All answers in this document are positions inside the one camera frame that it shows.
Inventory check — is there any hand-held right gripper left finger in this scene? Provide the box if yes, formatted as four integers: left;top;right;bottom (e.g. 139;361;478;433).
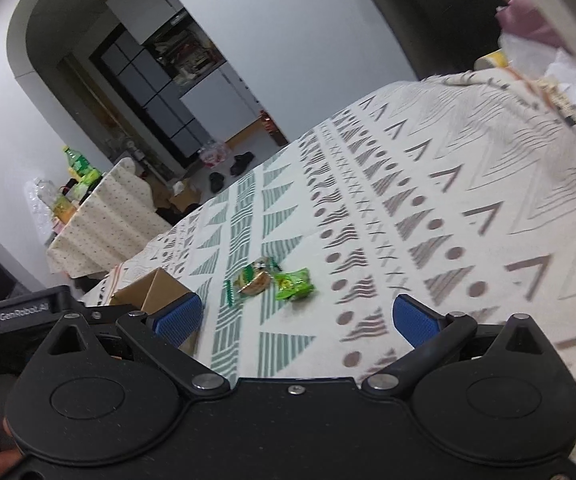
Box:
43;292;231;394

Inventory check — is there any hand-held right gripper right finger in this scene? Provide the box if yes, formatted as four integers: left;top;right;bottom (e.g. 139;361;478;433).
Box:
362;294;544;392

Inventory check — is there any brown cardboard box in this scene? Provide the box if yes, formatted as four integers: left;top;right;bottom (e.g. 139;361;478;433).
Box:
109;267;199;352

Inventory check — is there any round brown cake packet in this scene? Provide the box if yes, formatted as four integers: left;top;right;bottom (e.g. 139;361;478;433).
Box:
225;257;281;307

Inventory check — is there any small bright green packet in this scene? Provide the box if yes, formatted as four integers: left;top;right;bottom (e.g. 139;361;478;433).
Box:
273;267;317;304

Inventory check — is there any cream dotted tablecloth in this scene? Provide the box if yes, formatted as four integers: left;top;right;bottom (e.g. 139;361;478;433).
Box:
47;157;171;281

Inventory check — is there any small open cardboard box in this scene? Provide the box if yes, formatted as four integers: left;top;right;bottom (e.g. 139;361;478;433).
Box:
168;182;201;212

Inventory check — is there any yellow jar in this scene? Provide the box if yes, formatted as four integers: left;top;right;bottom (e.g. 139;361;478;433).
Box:
50;195;77;224

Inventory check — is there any clear plastic bottle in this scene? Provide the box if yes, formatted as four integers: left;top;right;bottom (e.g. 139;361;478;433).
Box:
24;177;64;223

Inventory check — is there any pack of water bottles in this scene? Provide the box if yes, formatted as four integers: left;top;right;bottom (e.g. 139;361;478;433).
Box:
199;141;232;168

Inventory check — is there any green plastic bottle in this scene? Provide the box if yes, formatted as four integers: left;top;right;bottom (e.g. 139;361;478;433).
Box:
63;146;103;187

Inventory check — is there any dark glass-door cabinet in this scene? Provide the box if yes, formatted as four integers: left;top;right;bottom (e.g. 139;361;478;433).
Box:
89;30;209;169

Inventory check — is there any small yellow object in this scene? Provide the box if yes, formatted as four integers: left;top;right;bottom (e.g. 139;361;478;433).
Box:
474;50;509;70

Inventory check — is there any white crumpled bag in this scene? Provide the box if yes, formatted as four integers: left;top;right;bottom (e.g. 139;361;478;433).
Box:
500;35;576;128

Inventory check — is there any dark grey sofa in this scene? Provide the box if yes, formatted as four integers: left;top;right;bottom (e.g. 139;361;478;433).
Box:
348;0;506;82

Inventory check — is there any pink cloth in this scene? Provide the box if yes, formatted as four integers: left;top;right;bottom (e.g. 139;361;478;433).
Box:
492;0;576;48

